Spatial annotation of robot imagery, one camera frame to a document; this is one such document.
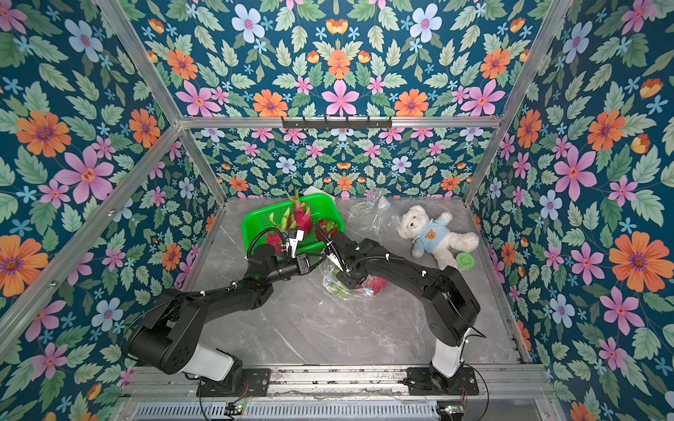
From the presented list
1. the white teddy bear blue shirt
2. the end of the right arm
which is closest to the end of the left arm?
the end of the right arm

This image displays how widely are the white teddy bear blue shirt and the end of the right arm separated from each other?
1.17ft

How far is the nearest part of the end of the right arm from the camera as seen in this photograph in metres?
Answer: 0.62

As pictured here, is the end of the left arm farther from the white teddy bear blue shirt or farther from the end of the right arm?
the white teddy bear blue shirt

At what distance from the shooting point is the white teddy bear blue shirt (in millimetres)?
956
